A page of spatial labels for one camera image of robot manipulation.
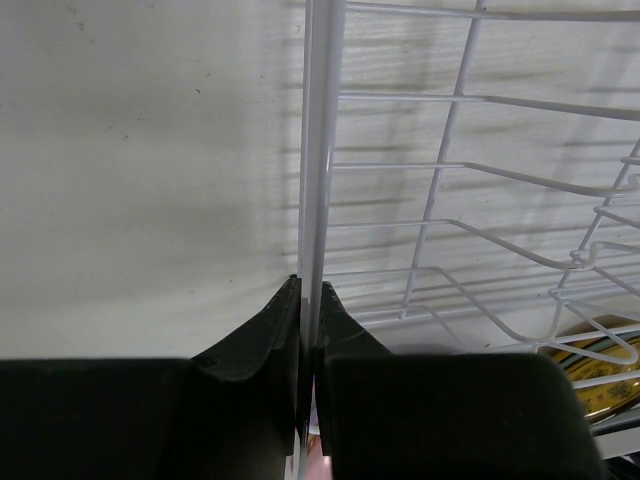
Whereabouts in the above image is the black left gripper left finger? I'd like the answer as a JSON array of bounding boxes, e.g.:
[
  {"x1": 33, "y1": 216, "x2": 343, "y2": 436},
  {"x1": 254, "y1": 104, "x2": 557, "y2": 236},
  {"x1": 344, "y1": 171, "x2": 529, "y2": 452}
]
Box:
[{"x1": 1, "y1": 277, "x2": 301, "y2": 479}]

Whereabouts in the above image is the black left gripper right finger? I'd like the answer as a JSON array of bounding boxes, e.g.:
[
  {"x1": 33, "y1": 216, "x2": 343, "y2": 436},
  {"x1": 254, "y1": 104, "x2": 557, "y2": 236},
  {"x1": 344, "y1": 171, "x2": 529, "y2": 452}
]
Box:
[{"x1": 315, "y1": 283, "x2": 608, "y2": 479}]

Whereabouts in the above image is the pink plastic plate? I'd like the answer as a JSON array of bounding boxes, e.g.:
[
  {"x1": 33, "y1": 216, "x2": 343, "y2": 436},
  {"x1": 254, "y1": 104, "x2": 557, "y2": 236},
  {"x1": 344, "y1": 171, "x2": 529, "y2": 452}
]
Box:
[{"x1": 304, "y1": 425, "x2": 332, "y2": 480}]

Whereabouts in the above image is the brown yellow patterned plate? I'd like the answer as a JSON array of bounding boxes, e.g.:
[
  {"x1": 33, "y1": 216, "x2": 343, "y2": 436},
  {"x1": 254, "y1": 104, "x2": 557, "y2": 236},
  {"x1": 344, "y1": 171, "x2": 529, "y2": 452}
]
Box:
[{"x1": 545, "y1": 330, "x2": 639, "y2": 424}]

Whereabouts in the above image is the white wire dish rack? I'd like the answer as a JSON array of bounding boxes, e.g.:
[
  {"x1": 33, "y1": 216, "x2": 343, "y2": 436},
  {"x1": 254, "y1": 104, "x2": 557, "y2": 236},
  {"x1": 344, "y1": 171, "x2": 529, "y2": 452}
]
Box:
[{"x1": 294, "y1": 1, "x2": 639, "y2": 479}]

